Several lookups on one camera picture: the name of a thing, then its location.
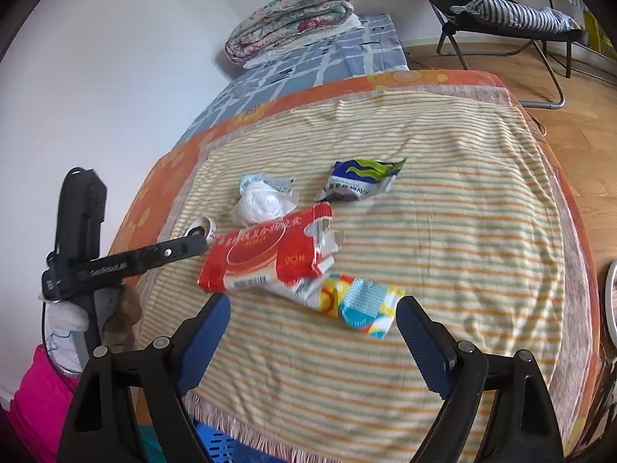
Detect white plastic bag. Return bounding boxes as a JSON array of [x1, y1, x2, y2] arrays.
[[231, 177, 300, 227]]

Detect person's left forearm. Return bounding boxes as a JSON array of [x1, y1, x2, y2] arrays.
[[8, 345, 82, 463]]

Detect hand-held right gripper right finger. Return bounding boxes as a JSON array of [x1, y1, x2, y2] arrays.
[[395, 295, 565, 463]]

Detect striped pillow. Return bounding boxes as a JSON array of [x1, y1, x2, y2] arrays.
[[450, 0, 582, 34]]

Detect blue checked bed sheet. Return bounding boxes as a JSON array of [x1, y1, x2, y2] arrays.
[[171, 12, 410, 155]]

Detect yellow striped blanket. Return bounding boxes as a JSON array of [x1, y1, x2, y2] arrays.
[[135, 91, 567, 463]]

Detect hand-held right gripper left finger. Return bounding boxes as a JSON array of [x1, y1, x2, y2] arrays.
[[57, 293, 232, 463]]

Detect white tape roll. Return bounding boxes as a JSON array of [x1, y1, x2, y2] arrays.
[[185, 217, 218, 245]]

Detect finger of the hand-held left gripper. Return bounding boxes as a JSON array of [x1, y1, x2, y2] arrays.
[[123, 234, 208, 273]]

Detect red carton box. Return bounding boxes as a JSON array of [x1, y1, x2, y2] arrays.
[[197, 203, 346, 295]]

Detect teal cloth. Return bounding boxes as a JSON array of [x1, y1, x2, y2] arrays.
[[136, 425, 162, 463]]

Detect colourful patterned packet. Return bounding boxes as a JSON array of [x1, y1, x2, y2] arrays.
[[263, 270, 406, 340]]

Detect person's left hand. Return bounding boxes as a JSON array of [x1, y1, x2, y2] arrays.
[[45, 299, 90, 378]]

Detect folded floral quilt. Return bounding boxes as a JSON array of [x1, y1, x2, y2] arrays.
[[225, 0, 355, 64]]

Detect blue green snack wrapper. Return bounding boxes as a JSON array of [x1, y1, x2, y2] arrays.
[[314, 158, 408, 203]]

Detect grey printed packet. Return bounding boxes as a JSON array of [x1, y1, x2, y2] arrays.
[[239, 174, 296, 194]]

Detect orange floral blanket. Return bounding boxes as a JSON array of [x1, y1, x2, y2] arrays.
[[108, 68, 608, 449]]

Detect blue plastic basket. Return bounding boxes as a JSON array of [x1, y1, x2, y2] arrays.
[[193, 422, 290, 463]]

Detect white round object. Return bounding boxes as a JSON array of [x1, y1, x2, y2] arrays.
[[605, 259, 617, 341]]

